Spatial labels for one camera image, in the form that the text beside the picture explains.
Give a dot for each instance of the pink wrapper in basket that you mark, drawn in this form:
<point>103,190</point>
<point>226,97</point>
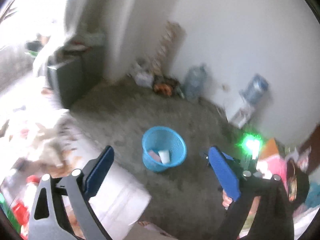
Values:
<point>154,156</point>

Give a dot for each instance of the white water dispenser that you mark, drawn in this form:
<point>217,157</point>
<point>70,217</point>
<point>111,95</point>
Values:
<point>239,112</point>

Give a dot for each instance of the white cup in basket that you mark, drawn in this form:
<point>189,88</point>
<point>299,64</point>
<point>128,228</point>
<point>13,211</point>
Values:
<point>164,156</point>

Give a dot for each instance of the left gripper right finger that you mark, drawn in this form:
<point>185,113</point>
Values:
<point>227,172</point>

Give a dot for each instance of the large clear water jug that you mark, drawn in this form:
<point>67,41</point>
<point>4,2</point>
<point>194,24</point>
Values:
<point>194,82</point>

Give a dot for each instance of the right hand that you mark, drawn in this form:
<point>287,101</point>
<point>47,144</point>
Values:
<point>227,201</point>

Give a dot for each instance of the dark grey cabinet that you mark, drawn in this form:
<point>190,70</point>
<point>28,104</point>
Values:
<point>76,75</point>

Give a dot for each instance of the blue water dispenser bottle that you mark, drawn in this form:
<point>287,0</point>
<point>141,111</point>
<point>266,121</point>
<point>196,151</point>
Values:
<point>255,90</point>

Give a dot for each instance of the blue plastic waste basket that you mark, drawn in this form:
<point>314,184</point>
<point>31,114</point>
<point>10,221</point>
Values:
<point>163,138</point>

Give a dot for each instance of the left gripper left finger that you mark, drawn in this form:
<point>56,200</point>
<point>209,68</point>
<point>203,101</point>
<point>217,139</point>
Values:
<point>96,170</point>

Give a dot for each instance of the orange toy on floor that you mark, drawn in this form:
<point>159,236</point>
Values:
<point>163,89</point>

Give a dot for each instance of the floral tablecloth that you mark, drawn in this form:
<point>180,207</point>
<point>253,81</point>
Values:
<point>42,181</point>

